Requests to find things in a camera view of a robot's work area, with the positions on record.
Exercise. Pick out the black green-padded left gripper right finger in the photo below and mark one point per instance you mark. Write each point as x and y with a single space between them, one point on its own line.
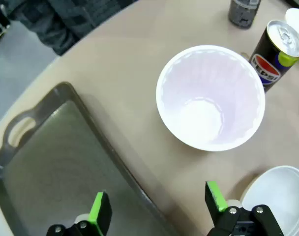
217 199

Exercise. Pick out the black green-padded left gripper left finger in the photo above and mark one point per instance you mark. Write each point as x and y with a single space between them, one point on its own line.
100 214

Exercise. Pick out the small shallow white bowl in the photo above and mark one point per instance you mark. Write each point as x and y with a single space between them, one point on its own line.
279 191

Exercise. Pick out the dark speckled label can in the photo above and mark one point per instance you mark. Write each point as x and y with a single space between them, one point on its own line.
241 13

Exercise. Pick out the dark olive plastic tray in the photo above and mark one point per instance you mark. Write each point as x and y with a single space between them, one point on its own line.
56 159

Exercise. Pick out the white paper cup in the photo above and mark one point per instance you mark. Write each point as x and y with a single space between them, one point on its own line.
203 98

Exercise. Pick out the black Pepsi can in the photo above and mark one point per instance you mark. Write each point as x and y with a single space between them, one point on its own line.
265 64

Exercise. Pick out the yellow-green cap object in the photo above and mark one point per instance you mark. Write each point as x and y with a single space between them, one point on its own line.
287 59

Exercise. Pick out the person in dark clothing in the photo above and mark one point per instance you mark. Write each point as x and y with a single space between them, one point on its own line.
66 19

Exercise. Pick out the white round lid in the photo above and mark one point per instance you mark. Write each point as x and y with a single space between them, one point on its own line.
297 17

